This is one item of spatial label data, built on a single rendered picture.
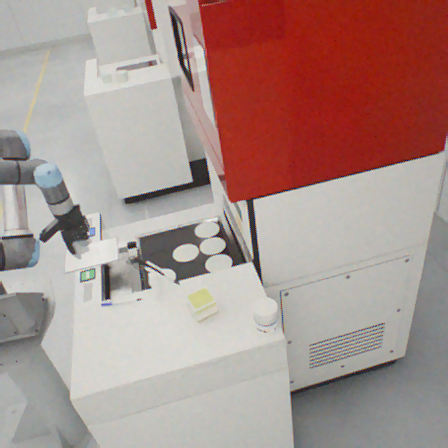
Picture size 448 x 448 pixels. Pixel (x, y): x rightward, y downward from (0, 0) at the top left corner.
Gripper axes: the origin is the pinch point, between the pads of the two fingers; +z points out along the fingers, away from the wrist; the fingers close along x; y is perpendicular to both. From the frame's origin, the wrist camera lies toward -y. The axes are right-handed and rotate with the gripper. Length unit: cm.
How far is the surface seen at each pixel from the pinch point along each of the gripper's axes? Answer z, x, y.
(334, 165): -22, -13, 89
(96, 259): 9.3, 7.7, 3.7
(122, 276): 17.6, 4.3, 11.2
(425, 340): 106, -2, 147
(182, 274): 15.7, -4.8, 33.8
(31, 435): 102, 3, -57
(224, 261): 16, -3, 50
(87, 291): 10.0, -7.7, 0.6
